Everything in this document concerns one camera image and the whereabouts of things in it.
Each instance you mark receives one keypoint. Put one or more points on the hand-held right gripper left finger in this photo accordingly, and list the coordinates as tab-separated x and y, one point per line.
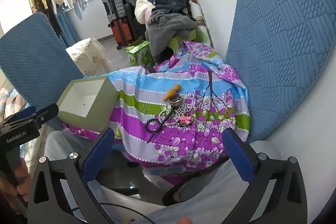
97	158

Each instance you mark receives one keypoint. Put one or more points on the red suitcase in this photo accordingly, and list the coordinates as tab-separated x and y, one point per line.
122	32

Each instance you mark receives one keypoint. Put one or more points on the person's white trousers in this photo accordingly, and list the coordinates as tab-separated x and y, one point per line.
210	187

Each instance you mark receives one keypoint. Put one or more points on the person's left hand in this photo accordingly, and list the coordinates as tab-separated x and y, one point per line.
23	176

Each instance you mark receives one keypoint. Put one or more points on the green cardboard carton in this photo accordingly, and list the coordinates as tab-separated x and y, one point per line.
136	56

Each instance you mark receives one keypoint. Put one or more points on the green gift box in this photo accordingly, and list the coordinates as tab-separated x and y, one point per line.
105	106

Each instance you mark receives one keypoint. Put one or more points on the plaid cloth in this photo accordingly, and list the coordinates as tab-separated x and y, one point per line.
11	103

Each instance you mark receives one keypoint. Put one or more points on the black suitcase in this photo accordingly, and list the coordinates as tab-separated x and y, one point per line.
130	19

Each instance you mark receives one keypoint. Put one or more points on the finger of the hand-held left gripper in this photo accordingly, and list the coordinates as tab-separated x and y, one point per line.
26	111
47	111

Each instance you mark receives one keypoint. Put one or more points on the large blue quilted chair back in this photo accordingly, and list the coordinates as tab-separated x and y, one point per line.
283	43

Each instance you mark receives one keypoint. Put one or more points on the green plastic stool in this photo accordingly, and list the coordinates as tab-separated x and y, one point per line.
183	41

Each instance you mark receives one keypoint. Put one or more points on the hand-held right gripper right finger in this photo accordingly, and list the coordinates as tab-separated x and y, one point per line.
237	153

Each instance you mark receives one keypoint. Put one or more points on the grey suitcase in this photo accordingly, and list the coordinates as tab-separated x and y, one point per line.
115	6

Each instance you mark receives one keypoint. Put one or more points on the silver bangles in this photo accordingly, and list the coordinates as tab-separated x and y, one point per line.
170	123

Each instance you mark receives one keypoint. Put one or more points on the pink bow hair clip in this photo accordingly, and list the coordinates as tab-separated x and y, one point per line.
185	119

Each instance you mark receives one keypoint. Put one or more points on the orange carrot hair clip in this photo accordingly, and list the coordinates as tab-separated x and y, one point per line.
172	93

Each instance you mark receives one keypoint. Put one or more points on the black hair stick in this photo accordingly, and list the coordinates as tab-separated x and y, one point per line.
160	125

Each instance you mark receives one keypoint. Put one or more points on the floral striped bed sheet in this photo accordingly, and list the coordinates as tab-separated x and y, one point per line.
147	87

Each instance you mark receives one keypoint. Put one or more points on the grey fleece blanket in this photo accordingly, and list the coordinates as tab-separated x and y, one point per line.
168	27

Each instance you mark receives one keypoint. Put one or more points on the blue curtain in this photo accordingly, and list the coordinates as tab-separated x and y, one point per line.
67	29

